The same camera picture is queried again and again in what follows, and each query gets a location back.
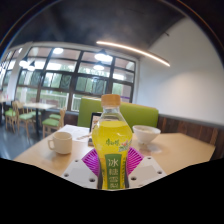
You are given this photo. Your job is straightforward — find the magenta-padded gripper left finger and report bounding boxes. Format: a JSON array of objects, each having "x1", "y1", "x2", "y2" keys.
[{"x1": 61, "y1": 147, "x2": 101, "y2": 190}]

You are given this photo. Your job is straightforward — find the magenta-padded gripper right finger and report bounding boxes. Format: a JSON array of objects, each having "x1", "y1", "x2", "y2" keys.
[{"x1": 124, "y1": 146, "x2": 167, "y2": 190}]

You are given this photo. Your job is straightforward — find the yellow drink bottle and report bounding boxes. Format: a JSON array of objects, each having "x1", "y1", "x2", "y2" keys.
[{"x1": 91, "y1": 93, "x2": 133, "y2": 190}]

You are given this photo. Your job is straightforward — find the small white receipt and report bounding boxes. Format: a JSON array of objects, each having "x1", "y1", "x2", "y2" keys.
[{"x1": 141, "y1": 143, "x2": 163, "y2": 155}]

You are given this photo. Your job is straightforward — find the small dark grey box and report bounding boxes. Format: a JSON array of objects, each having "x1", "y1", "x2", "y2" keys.
[{"x1": 87, "y1": 134, "x2": 95, "y2": 147}]

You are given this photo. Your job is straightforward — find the cream ceramic mug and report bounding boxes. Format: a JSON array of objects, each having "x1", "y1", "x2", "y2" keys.
[{"x1": 47, "y1": 131, "x2": 73, "y2": 155}]

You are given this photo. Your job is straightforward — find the white bowl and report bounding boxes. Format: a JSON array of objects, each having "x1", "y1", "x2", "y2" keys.
[{"x1": 132, "y1": 124, "x2": 162, "y2": 145}]

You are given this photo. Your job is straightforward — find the white paper sheet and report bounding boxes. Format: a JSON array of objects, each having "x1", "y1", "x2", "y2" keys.
[{"x1": 59, "y1": 124, "x2": 93, "y2": 143}]

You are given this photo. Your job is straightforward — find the black-framed tablet stand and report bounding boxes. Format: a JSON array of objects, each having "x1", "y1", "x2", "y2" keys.
[{"x1": 89, "y1": 111, "x2": 103, "y2": 134}]

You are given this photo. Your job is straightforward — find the wooden chairs with green cushions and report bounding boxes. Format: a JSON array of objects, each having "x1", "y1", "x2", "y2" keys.
[{"x1": 3, "y1": 101, "x2": 67, "y2": 138}]

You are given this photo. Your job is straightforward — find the green booth backrest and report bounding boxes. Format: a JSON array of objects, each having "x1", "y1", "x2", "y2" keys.
[{"x1": 77, "y1": 96, "x2": 160, "y2": 133}]

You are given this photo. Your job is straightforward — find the light wooden dining table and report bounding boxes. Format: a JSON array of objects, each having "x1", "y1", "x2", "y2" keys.
[{"x1": 23, "y1": 102, "x2": 56, "y2": 128}]

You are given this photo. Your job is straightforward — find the black pendant lamps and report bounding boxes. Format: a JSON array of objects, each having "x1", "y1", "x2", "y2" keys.
[{"x1": 18, "y1": 48, "x2": 114, "y2": 72}]

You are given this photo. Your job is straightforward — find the long linear ceiling lamp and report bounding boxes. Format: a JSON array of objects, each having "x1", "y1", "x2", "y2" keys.
[{"x1": 95, "y1": 40, "x2": 171, "y2": 68}]

